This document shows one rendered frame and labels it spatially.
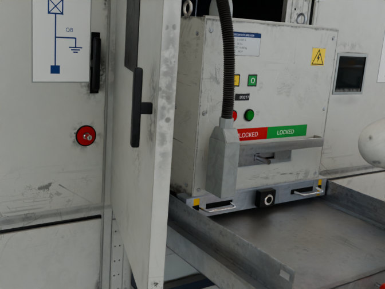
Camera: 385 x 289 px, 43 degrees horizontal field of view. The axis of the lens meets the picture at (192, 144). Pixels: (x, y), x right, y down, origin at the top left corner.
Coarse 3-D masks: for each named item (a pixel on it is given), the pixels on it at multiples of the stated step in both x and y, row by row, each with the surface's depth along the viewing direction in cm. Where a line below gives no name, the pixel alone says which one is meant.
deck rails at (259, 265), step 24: (336, 192) 156; (360, 192) 149; (168, 216) 136; (192, 216) 125; (360, 216) 147; (384, 216) 142; (216, 240) 117; (240, 240) 110; (240, 264) 110; (264, 264) 103; (288, 288) 98
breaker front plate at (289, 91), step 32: (256, 32) 130; (288, 32) 136; (320, 32) 143; (256, 64) 133; (288, 64) 139; (256, 96) 135; (288, 96) 142; (320, 96) 149; (320, 128) 153; (288, 160) 148; (320, 160) 156
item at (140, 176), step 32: (128, 0) 112; (160, 0) 80; (128, 32) 112; (160, 32) 80; (128, 64) 111; (160, 64) 80; (128, 96) 113; (160, 96) 82; (128, 128) 112; (160, 128) 83; (128, 160) 112; (160, 160) 84; (128, 192) 112; (160, 192) 86; (128, 224) 112; (160, 224) 87; (128, 256) 111; (160, 256) 89; (160, 288) 90
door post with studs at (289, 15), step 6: (288, 0) 169; (294, 0) 170; (300, 0) 171; (288, 6) 169; (294, 6) 170; (300, 6) 172; (282, 12) 174; (288, 12) 170; (294, 12) 171; (300, 12) 172; (282, 18) 174; (288, 18) 171; (294, 18) 172; (300, 18) 173
